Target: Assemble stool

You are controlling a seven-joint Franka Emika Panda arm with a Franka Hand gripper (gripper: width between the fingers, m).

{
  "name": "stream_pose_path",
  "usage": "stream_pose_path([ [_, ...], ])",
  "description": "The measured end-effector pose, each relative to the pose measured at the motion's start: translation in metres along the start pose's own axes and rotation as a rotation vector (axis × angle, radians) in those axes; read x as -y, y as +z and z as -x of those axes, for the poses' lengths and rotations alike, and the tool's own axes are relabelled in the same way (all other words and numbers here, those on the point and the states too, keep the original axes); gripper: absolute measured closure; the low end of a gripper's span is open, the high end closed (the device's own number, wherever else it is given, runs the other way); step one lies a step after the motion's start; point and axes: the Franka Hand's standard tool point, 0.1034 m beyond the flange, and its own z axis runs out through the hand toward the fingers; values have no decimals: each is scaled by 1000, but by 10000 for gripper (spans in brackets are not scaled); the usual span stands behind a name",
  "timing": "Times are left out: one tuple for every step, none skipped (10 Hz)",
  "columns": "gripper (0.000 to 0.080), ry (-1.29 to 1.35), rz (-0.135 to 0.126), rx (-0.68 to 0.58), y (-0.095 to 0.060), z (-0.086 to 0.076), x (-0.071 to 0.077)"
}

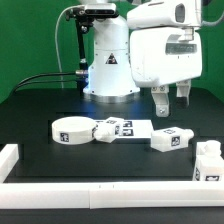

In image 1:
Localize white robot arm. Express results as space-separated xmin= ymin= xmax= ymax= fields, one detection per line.
xmin=80 ymin=0 xmax=224 ymax=117

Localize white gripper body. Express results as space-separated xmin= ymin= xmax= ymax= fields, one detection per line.
xmin=127 ymin=0 xmax=202 ymax=87

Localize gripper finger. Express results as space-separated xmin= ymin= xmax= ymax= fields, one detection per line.
xmin=151 ymin=85 xmax=169 ymax=117
xmin=176 ymin=80 xmax=191 ymax=98

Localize grey camera cable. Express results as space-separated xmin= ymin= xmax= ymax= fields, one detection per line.
xmin=54 ymin=4 xmax=81 ymax=90

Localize white marker sheet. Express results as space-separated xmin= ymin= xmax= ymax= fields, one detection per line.
xmin=94 ymin=119 xmax=155 ymax=141

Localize white round stool seat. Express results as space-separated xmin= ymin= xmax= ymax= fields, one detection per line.
xmin=51 ymin=116 xmax=96 ymax=145

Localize black cables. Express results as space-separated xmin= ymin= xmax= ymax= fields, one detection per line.
xmin=12 ymin=71 xmax=88 ymax=94

